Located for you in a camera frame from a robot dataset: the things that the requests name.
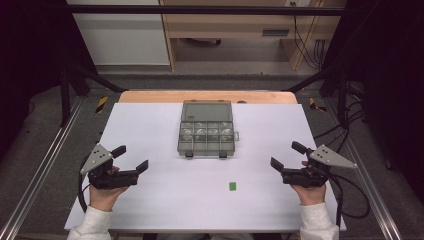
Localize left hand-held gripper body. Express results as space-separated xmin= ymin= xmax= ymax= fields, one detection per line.
xmin=79 ymin=143 xmax=139 ymax=190

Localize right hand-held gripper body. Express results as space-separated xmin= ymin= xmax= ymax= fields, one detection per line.
xmin=281 ymin=144 xmax=358 ymax=188

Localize grey transparent compartment box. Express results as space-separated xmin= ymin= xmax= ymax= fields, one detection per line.
xmin=177 ymin=99 xmax=240 ymax=159

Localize person's left hand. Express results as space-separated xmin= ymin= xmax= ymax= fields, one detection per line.
xmin=89 ymin=165 xmax=130 ymax=213

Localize person's right hand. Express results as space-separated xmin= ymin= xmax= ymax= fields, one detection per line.
xmin=289 ymin=161 xmax=328 ymax=207

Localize white table cover sheet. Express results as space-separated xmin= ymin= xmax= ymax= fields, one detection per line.
xmin=64 ymin=102 xmax=347 ymax=233

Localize yellow black floor tape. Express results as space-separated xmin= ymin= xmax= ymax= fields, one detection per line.
xmin=308 ymin=97 xmax=328 ymax=113
xmin=95 ymin=95 xmax=109 ymax=114

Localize dark curtain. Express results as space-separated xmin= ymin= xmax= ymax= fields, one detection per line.
xmin=0 ymin=0 xmax=98 ymax=161
xmin=328 ymin=0 xmax=424 ymax=196

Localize white cabinet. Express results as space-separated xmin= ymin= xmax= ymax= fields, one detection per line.
xmin=65 ymin=0 xmax=171 ymax=67

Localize light wooden desk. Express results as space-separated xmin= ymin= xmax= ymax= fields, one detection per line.
xmin=159 ymin=0 xmax=348 ymax=72

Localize black metal crossbar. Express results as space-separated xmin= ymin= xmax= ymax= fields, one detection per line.
xmin=66 ymin=4 xmax=346 ymax=16

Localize aluminium floor rail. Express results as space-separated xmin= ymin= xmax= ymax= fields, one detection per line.
xmin=323 ymin=96 xmax=405 ymax=240
xmin=0 ymin=95 xmax=85 ymax=240

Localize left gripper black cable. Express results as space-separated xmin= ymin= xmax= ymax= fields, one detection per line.
xmin=77 ymin=155 xmax=93 ymax=214

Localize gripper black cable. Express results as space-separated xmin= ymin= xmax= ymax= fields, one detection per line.
xmin=328 ymin=173 xmax=372 ymax=228
xmin=77 ymin=155 xmax=93 ymax=214

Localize black floor cables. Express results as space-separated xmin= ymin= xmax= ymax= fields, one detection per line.
xmin=313 ymin=81 xmax=366 ymax=155

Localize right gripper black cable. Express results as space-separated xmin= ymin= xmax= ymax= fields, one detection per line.
xmin=328 ymin=173 xmax=372 ymax=228

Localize black metal frame stand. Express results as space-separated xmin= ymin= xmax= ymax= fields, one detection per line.
xmin=59 ymin=63 xmax=127 ymax=128
xmin=285 ymin=63 xmax=350 ymax=128

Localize hanging black cables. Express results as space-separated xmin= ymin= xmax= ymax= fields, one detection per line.
xmin=289 ymin=1 xmax=327 ymax=70

